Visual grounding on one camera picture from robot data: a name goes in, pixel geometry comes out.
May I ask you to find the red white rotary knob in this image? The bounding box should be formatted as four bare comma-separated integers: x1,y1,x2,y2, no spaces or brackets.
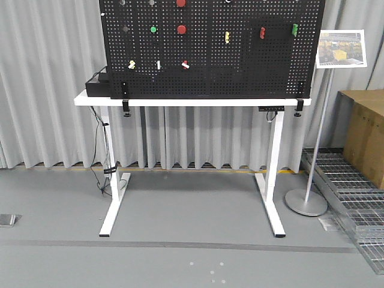
182,61,190,69

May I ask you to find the table height control panel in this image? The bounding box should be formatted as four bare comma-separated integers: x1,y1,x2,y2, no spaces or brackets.
258,106,285,112

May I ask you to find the white height-adjustable table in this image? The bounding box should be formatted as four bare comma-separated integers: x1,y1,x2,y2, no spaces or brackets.
74,90,311,238

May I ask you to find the left black table clamp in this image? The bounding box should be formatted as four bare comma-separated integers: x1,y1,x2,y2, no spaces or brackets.
121,82,131,117

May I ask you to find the black table clamp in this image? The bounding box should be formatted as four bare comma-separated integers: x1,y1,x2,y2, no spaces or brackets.
121,82,131,117
294,81,305,118

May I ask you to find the black perforated pegboard panel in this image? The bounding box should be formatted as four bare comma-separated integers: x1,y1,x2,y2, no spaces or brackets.
99,1,325,99

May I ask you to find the black electronics box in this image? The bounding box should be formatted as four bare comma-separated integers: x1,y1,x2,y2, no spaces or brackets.
85,66,111,97

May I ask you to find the lower red round push button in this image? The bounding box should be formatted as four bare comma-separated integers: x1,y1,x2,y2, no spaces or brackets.
176,25,187,35

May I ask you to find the red round push button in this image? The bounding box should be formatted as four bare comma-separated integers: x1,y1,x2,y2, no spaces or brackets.
176,25,187,35
176,0,187,7

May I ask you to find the right black table clamp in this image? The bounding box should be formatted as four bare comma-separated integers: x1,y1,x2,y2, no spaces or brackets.
294,81,305,118

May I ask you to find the silver sign stand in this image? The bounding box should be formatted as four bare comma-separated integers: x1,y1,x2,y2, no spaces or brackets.
284,68,335,217

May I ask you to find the upper red round push button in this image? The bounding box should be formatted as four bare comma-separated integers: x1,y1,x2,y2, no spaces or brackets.
176,0,187,7

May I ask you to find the brown cardboard box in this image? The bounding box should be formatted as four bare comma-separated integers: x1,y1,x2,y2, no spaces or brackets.
340,89,383,189

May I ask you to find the printed photo sign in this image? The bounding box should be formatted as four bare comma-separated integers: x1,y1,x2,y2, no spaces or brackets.
316,29,367,69

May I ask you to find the metal floor grating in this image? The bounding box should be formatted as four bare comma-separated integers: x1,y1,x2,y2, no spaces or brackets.
313,149,383,275

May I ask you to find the silver floor plate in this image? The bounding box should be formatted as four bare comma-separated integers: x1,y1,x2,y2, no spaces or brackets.
0,214,22,228

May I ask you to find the black power cable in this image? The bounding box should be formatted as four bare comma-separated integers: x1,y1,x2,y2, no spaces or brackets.
89,106,128,197

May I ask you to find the yellow rotary knob switch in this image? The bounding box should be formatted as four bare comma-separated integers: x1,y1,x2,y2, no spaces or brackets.
128,60,136,69

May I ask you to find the yellow toggle handle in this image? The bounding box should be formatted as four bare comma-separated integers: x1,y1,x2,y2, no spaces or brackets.
224,31,230,44

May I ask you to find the red toggle handle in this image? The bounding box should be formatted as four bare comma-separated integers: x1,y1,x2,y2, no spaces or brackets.
259,27,266,40

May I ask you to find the green toggle handle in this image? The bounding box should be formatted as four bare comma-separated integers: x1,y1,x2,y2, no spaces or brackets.
292,23,298,37

